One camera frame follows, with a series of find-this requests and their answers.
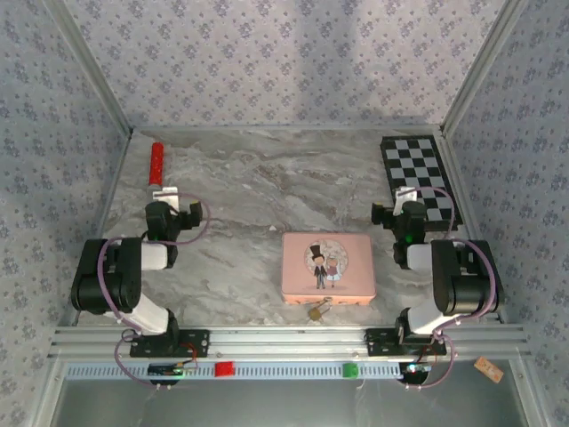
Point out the pink tin box couple print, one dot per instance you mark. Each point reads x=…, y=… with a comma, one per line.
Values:
x=355, y=267

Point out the small brass padlock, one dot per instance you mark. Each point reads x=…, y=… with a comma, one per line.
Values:
x=316, y=313

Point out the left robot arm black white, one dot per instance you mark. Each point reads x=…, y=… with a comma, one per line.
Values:
x=106, y=284

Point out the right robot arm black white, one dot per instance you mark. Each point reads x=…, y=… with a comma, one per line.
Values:
x=462, y=284

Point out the red glitter tube silver cap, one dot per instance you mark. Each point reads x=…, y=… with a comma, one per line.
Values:
x=156, y=162

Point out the black grey chessboard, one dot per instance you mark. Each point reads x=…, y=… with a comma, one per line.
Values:
x=418, y=160

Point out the small circuit board with led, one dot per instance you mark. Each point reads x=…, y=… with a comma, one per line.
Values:
x=415, y=368
x=171, y=369

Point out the green plastic block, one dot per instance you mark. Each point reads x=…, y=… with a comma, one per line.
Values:
x=350, y=370

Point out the red plastic block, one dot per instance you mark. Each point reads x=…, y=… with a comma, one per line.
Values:
x=224, y=369

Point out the orange paper tag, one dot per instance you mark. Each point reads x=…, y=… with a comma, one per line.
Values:
x=488, y=369

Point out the grey metal sheet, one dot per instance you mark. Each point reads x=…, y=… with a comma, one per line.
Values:
x=289, y=405

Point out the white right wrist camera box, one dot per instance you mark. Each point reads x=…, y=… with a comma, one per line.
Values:
x=406, y=194

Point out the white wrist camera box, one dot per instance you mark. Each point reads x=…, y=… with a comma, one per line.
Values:
x=406, y=194
x=165, y=195

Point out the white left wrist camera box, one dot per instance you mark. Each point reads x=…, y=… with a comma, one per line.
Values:
x=165, y=195

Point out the aluminium side rail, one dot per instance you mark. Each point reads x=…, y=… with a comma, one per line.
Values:
x=111, y=200
x=462, y=187

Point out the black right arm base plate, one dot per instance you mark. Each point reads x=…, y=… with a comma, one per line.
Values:
x=378, y=342

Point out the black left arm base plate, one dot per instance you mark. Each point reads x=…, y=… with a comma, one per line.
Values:
x=195, y=342

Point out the aluminium extrusion rail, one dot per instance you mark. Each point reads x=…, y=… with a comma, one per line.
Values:
x=289, y=342

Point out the aluminium frame post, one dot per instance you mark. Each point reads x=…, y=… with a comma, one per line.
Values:
x=89, y=66
x=486, y=66

